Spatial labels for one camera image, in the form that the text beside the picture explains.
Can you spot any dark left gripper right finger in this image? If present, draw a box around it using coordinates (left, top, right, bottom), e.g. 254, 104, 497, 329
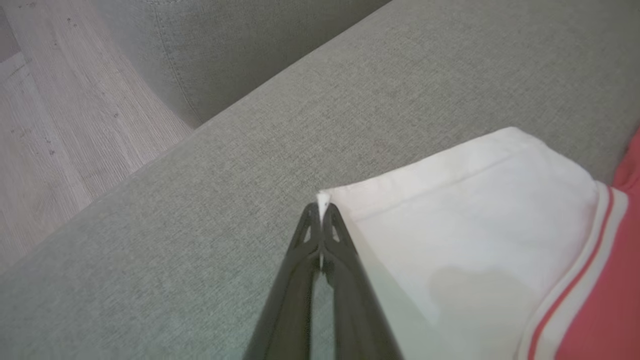
321, 202, 406, 360

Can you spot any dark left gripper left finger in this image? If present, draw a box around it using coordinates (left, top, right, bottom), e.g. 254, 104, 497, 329
242, 202, 322, 360

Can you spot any red white sports garment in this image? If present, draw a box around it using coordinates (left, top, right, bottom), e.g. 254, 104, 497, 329
316, 126, 640, 360

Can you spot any grey fabric sofa seat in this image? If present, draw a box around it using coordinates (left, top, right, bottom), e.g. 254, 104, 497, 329
0, 0, 640, 360

